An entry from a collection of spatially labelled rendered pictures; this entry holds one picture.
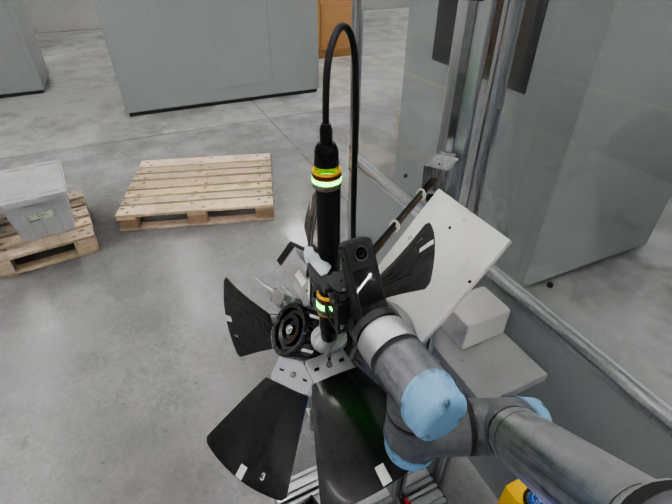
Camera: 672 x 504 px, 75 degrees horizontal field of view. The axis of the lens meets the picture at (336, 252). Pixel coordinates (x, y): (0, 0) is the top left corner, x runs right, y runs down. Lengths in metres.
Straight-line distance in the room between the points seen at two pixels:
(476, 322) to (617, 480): 0.98
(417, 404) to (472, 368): 0.87
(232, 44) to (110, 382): 4.60
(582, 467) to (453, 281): 0.65
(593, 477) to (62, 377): 2.60
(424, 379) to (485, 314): 0.88
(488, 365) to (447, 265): 0.45
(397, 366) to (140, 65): 5.76
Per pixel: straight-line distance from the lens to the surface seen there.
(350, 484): 0.81
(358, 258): 0.61
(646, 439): 1.40
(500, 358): 1.45
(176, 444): 2.31
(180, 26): 6.08
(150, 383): 2.56
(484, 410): 0.65
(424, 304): 1.07
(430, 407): 0.53
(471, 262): 1.04
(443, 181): 1.24
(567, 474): 0.47
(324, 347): 0.84
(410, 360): 0.55
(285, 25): 6.37
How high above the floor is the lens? 1.90
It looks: 37 degrees down
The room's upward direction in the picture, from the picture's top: straight up
